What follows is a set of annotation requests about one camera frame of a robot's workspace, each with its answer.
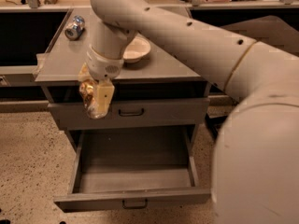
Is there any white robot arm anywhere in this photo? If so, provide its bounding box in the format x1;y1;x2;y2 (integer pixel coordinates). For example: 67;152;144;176
87;0;299;224

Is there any grey drawer cabinet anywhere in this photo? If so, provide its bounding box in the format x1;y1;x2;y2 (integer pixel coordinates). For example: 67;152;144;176
36;7;209;146

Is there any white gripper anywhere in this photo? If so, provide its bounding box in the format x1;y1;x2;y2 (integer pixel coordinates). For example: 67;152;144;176
78;46;124;119

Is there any orange soda can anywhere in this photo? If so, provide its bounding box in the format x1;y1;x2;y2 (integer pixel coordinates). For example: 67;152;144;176
79;80;97;119

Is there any white paper bowl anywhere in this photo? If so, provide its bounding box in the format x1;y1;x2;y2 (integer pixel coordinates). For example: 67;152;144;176
123;36;150;63

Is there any open grey middle drawer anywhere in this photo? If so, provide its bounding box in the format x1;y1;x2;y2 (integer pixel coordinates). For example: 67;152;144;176
54;126;210;213

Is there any blue silver soda can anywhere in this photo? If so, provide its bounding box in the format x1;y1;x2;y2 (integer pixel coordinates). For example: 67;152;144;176
64;15;85;41

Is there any black drawer handle lower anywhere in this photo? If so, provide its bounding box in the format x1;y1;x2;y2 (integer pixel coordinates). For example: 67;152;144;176
121;199;149;210

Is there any black drawer handle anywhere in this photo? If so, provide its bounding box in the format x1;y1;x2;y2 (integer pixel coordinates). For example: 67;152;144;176
121;199;149;210
118;108;145;117

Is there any closed grey upper drawer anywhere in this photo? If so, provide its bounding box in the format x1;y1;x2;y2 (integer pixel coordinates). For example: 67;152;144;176
49;98;209;130

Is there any black drawer handle upper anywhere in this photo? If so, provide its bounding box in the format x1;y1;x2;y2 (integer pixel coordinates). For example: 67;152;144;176
118;108;145;117

